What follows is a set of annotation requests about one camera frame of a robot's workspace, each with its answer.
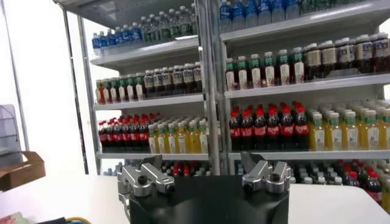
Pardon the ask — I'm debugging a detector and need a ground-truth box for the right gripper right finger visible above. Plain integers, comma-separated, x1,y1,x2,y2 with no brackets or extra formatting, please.
240,152,292,195

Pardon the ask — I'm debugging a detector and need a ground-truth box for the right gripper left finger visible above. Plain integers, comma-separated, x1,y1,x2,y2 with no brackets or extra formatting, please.
117,154,176,198

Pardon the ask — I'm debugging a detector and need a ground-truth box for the green t-shirt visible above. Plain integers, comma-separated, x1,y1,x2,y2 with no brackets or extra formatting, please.
0,211,35,224

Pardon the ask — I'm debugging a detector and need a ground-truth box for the yellow juice bottle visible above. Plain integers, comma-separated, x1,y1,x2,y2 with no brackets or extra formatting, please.
188,121,200,155
148,124,159,155
325,111,343,152
309,113,325,152
379,108,390,152
157,123,168,155
381,178,390,214
198,119,210,155
167,122,178,155
359,110,380,152
177,121,188,155
342,111,360,152

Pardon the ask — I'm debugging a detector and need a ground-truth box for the grey metal shelf rack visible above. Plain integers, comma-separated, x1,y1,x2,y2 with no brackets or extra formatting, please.
53,0,220,177
210,0,390,177

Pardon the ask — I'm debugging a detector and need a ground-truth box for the dark bottle blue white label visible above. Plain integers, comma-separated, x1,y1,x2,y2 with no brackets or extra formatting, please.
338,38,355,77
192,61,204,94
171,65,184,96
152,68,164,97
143,70,155,99
161,67,173,97
182,63,194,94
373,32,390,73
355,34,373,74

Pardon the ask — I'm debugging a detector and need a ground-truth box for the black slanted pole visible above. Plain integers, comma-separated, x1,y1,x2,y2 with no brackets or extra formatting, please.
62,9,90,176

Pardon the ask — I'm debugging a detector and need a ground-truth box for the dark bottle beige label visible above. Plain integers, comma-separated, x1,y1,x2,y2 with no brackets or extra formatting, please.
321,40,336,79
306,43,321,82

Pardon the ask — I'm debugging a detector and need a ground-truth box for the brown cardboard box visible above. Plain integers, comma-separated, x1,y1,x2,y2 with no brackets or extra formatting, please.
0,151,46,192

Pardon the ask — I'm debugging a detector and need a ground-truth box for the blue-label water bottle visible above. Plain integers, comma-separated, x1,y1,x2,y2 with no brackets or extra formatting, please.
258,0,272,26
92,32,102,58
115,26,125,52
244,0,259,28
107,29,117,54
99,30,109,55
271,0,286,23
219,0,233,33
285,0,301,21
131,21,143,48
232,0,246,30
122,24,134,50

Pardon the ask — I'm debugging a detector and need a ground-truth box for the green-label water bottle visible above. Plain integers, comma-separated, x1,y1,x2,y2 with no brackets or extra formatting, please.
158,11,171,42
149,15,161,44
190,2,199,37
169,8,182,40
179,5,192,38
140,16,152,46
313,0,328,13
300,0,314,16

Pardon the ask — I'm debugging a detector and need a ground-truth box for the yellow and blue cable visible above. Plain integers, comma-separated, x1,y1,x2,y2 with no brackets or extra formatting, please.
65,216,93,224

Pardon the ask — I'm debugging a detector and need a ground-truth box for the grey slanted frame bar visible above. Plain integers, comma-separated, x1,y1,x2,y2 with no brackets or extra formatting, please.
0,0,30,152

